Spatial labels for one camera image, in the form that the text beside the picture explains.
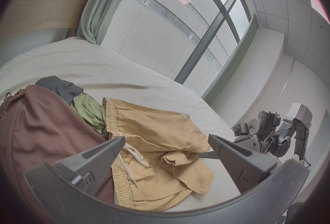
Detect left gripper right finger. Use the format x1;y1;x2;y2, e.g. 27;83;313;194
208;134;277;194

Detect black garment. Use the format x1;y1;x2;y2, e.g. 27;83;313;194
35;76;83;105

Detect olive green garment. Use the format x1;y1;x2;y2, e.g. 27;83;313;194
70;92;109;139

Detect tan shorts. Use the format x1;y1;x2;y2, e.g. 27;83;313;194
102;97;215;212

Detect bed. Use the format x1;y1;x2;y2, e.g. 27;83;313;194
0;0;244;213

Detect grey-green curtain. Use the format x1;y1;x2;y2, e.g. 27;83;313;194
79;0;151;46

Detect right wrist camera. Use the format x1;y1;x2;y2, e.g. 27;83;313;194
232;123;250;137

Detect brown shorts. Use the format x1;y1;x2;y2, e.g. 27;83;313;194
0;85;115;204

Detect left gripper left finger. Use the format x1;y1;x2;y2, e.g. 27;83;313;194
54;136;126;196

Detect window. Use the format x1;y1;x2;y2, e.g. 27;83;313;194
99;0;258;105

